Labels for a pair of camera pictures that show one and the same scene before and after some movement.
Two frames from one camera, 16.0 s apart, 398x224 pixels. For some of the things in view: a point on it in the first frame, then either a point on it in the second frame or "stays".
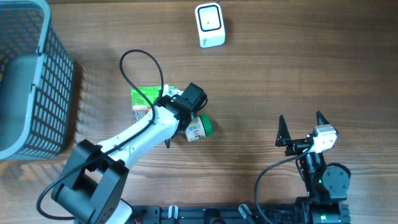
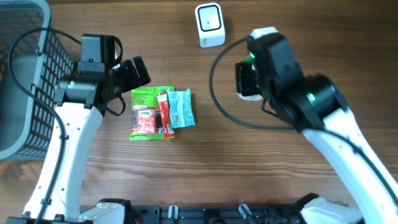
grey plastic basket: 37,82 stays
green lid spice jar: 199,127 -> 252,98
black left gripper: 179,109 -> 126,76
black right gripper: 284,139 -> 243,73
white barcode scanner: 210,24 stays
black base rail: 214,214 stays
